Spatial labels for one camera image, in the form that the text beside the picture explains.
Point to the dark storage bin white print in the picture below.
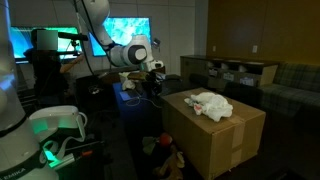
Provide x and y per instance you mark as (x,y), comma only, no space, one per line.
(247,81)
(213,72)
(229,77)

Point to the blue side table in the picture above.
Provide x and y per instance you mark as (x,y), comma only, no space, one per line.
(133,113)

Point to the white wall outlet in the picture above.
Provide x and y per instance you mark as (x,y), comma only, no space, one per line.
(214,49)
(255,49)

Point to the brown plush toy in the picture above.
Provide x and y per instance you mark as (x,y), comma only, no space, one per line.
(170,163)

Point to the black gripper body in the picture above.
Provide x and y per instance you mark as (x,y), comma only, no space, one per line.
(155,84)

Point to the red plush rose green leaves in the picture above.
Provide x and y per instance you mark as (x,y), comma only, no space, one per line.
(165,139)

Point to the large cardboard box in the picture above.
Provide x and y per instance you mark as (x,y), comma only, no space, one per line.
(216,150)

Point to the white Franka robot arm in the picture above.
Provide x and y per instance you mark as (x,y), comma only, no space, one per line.
(130,53)

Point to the dark low cabinet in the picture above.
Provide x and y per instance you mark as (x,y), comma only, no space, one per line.
(100,100)

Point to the white crumpled bag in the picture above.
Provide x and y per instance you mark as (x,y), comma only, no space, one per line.
(128,83)

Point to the dark low shelf unit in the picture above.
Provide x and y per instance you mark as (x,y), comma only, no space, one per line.
(200,65)

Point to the green plaid sofa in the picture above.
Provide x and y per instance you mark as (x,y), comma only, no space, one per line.
(300,86)

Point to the black device green lights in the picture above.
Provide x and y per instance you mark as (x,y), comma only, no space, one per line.
(50,156)

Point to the white pink plush toy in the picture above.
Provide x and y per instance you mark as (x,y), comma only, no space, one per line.
(218,110)

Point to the seated person dark clothes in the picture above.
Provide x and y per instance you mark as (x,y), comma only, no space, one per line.
(46,73)

